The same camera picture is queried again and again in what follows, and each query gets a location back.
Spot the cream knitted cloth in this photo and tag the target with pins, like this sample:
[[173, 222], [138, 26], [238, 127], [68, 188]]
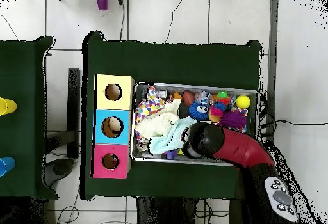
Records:
[[156, 125]]

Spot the blue building block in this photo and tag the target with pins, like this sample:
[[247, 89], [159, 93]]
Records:
[[171, 154]]

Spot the purple plastic cup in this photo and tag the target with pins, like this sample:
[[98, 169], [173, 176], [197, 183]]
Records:
[[102, 2]]

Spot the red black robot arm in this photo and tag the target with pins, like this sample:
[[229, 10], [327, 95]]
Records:
[[241, 149]]

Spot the yellow smooth ball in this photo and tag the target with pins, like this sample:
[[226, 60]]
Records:
[[243, 101]]

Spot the wooden box with three holes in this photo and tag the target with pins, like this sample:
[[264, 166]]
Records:
[[112, 137]]

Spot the mint knitted cloth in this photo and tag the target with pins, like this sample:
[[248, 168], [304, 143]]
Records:
[[169, 139]]

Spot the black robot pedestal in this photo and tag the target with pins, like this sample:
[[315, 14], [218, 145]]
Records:
[[164, 211]]

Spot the polka dot cloth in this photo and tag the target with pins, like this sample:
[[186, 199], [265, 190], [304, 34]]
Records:
[[148, 106]]

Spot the yellow plastic cup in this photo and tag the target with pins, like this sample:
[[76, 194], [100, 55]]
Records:
[[10, 106]]

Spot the purple spiky ball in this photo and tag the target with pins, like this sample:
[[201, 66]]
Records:
[[233, 119]]

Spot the blue plastic cup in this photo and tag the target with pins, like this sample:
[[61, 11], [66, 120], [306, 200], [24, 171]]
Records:
[[7, 165]]

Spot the shallow mesh bin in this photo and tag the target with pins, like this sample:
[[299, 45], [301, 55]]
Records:
[[137, 158]]

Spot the blue puffer ball with eyes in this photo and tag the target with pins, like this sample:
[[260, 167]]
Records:
[[197, 112]]

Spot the dark green table cloth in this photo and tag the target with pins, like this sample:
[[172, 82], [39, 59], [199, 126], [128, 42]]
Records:
[[166, 62], [20, 131]]

